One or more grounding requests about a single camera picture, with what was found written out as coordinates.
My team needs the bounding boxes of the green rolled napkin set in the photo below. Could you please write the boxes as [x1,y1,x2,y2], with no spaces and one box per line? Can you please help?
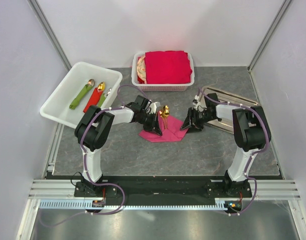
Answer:
[69,79,95,110]

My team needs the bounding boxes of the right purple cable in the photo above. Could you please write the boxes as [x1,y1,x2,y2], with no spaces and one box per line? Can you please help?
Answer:
[197,86,272,217]

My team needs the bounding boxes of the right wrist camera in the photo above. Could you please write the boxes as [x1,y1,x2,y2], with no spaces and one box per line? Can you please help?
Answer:
[192,95,207,112]

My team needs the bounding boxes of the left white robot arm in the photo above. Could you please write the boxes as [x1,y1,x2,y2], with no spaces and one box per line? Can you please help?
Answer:
[74,95,162,197]

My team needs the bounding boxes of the pink paper napkin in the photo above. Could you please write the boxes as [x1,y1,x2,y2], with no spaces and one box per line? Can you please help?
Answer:
[138,115,188,143]

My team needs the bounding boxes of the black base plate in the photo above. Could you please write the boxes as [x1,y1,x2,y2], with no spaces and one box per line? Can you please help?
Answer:
[74,175,253,199]

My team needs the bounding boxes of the aluminium rail frame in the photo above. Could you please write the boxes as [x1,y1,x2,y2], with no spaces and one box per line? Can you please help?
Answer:
[16,179,306,240]

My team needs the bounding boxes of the silver metal tray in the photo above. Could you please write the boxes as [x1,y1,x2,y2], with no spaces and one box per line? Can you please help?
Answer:
[201,85,260,134]

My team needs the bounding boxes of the patterned paper plates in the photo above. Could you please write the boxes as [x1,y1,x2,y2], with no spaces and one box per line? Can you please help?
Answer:
[136,55,147,84]

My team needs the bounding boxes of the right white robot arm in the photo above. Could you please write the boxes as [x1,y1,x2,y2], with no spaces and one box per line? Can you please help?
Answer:
[180,93,271,198]

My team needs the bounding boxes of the white perforated basket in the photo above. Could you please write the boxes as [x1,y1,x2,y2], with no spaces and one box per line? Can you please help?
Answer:
[131,51,195,92]

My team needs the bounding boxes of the red rolled napkin set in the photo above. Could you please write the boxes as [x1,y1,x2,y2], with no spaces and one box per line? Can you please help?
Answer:
[83,81,106,113]

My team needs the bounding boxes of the white plastic tub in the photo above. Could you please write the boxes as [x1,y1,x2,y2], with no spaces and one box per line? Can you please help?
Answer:
[39,61,123,129]

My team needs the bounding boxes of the gold fork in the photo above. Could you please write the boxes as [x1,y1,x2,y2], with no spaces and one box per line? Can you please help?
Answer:
[157,111,165,131]

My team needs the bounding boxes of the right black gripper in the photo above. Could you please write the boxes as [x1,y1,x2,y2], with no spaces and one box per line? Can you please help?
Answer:
[179,107,216,134]

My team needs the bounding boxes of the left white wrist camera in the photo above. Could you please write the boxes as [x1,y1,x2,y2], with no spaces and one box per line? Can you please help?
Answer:
[147,101,161,114]

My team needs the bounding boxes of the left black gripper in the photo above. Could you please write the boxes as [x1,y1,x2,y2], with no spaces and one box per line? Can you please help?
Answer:
[138,112,162,137]

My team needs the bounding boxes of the gold spoon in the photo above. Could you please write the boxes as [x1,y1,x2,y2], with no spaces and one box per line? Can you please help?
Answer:
[160,105,170,129]

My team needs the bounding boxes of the slotted cable duct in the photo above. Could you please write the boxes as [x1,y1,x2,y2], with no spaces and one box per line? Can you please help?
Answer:
[39,197,244,210]

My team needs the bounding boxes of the purple cable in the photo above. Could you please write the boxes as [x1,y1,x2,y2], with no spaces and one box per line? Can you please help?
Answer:
[39,84,153,228]
[197,86,272,217]

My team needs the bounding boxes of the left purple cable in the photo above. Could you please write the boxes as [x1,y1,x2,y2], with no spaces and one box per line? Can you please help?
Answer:
[39,84,153,228]

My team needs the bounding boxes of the stack of red napkins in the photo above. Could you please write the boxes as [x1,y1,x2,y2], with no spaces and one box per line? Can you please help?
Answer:
[144,50,193,85]

